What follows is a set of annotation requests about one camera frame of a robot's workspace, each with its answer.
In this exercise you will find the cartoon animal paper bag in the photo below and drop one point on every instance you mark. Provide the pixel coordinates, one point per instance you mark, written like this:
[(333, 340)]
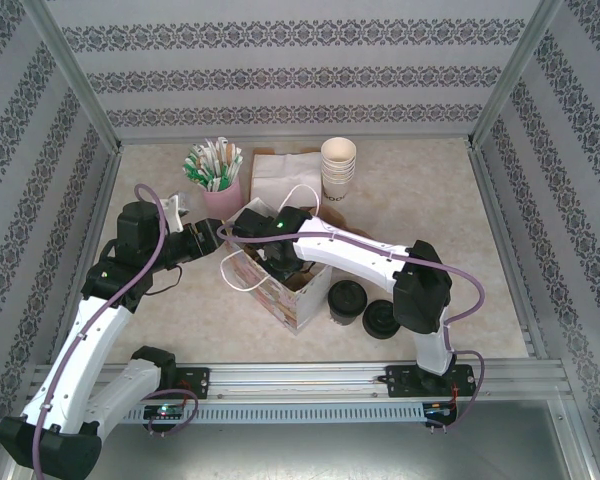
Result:
[(310, 300)]

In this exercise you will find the coffee cup with black lid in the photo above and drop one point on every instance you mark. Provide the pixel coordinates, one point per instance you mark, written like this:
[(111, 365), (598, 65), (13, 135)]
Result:
[(347, 297)]

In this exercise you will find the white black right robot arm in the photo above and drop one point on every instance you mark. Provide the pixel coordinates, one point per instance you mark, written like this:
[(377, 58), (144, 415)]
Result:
[(420, 290)]

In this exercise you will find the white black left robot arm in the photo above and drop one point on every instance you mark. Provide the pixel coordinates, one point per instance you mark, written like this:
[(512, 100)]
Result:
[(95, 350)]

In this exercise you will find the black coffee cup lid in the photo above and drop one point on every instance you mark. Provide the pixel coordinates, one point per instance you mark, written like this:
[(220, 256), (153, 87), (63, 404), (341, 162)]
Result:
[(377, 320)]

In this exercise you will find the white paper napkins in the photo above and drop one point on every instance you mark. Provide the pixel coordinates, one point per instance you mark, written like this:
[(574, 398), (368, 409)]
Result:
[(285, 172)]

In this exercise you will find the pink cup holder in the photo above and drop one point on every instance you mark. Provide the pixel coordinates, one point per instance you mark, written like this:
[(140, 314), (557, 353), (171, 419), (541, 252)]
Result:
[(225, 202)]

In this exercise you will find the brown cardboard napkin box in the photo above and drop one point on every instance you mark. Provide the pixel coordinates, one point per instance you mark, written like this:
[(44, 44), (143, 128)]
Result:
[(262, 150)]

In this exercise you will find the white paper cup stack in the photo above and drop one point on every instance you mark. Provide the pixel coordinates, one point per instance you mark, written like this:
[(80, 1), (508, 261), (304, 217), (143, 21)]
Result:
[(337, 165)]

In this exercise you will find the small controller board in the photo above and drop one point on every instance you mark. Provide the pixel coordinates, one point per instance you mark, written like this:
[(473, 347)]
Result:
[(165, 412), (440, 410)]

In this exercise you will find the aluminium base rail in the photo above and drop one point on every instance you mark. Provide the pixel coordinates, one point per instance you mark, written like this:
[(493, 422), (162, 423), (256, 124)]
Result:
[(300, 382)]

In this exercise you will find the aluminium frame post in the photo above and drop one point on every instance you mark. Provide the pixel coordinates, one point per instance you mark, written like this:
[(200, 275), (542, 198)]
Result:
[(70, 75), (515, 75)]

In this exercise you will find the grey metal base plate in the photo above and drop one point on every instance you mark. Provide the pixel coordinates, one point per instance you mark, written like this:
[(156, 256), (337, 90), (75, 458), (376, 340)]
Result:
[(305, 450)]

